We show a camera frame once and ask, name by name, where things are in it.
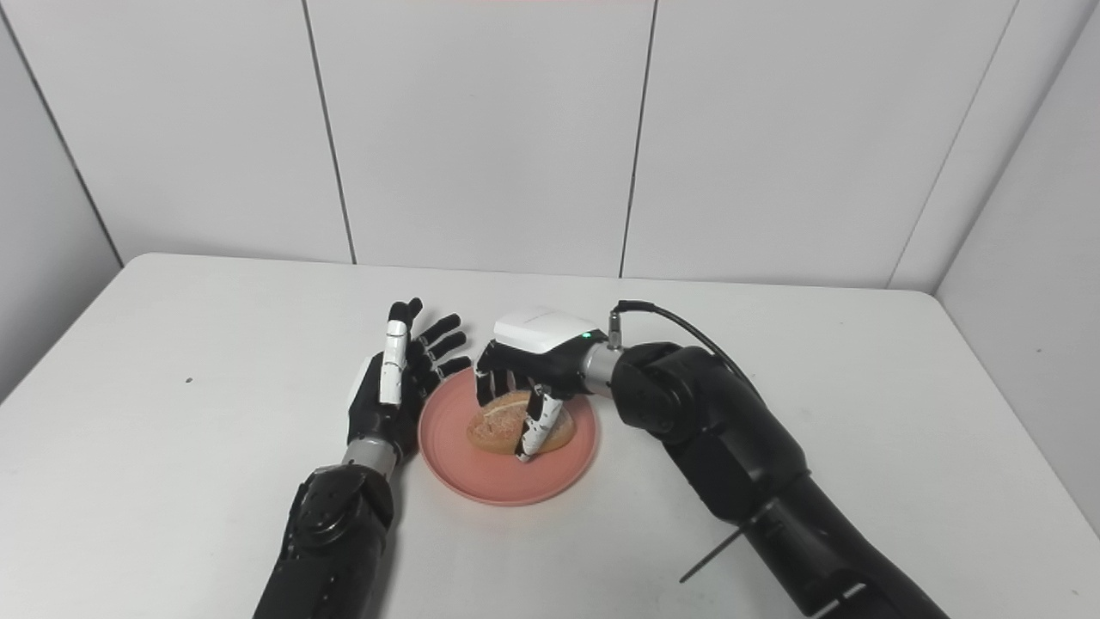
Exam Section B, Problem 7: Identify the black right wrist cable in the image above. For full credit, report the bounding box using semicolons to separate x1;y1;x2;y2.
608;300;740;379

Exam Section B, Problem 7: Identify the pink round plate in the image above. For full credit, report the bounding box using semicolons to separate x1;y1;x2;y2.
418;368;600;506

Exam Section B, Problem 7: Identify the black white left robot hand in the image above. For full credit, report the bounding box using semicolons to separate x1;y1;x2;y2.
346;297;472;469

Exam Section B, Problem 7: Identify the golden bread roll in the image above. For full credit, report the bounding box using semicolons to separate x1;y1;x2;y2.
467;391;575;455

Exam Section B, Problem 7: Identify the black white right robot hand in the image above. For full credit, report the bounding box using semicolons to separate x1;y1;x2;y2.
474;305;607;463

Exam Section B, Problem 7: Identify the black zip tie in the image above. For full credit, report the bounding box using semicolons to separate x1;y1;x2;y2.
679;524;749;584

